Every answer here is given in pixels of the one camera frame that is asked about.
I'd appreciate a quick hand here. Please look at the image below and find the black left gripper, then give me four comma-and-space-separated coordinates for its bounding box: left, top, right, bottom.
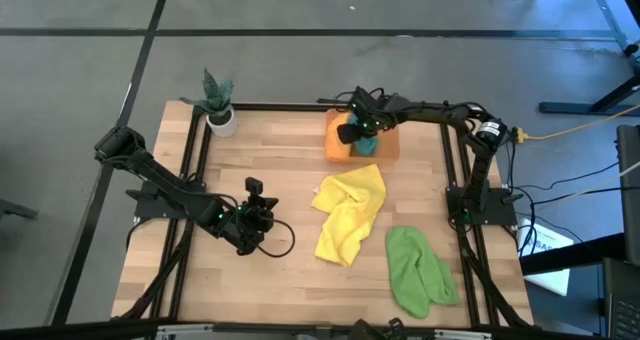
229, 177, 279, 256

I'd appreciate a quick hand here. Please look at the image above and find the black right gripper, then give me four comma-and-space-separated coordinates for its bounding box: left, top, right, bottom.
337, 88, 402, 145

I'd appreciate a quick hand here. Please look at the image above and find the orange microfiber towel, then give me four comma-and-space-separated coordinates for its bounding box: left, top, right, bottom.
324, 110, 357, 164

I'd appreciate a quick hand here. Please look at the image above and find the teal microfiber towel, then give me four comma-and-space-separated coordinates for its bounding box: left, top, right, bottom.
348, 112, 379, 158

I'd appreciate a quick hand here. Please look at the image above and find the orange plastic basket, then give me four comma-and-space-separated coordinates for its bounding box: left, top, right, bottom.
324, 108, 402, 167

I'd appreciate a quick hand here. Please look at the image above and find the yellow microfiber towel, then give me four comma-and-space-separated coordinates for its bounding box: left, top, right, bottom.
310, 163, 388, 268

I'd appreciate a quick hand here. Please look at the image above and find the green microfiber towel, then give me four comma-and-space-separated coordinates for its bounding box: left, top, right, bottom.
385, 225, 461, 320

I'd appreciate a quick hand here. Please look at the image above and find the white plant pot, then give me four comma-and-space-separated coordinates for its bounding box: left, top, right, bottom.
205, 107, 239, 139

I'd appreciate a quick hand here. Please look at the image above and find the green artificial plant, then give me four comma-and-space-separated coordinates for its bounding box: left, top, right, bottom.
178, 68, 236, 117

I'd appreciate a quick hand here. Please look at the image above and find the black beam with silver brackets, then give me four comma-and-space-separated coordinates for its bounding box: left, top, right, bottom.
0, 319, 640, 340

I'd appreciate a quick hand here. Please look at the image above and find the dark floor object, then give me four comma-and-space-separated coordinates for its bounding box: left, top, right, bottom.
0, 197, 39, 221

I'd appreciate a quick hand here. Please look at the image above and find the white printed box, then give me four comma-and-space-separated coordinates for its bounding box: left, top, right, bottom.
517, 217, 574, 297

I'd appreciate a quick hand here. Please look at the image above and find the black desk edge bar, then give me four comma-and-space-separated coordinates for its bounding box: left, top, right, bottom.
519, 232, 627, 277

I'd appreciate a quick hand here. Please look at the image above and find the black keyboard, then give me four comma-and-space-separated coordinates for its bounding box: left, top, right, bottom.
601, 257, 640, 340

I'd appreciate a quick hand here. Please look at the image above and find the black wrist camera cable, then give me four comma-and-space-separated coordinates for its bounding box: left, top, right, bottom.
255, 217, 297, 259

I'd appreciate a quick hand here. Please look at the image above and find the black aluminium table frame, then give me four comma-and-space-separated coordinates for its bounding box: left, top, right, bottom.
117, 101, 539, 331

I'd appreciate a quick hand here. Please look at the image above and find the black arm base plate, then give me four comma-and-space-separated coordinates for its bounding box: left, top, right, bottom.
446, 186, 519, 227
125, 179, 206, 221

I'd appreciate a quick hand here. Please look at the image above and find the black floor cable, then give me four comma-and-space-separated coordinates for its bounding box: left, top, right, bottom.
519, 160, 621, 194

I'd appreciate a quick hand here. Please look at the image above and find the yellow extension cord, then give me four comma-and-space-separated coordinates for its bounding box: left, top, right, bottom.
509, 103, 640, 145

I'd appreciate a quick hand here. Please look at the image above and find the white cable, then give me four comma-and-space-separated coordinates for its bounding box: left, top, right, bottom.
564, 159, 640, 201

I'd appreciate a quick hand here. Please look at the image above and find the black desk leg frame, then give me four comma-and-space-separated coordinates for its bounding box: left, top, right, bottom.
538, 0, 640, 117

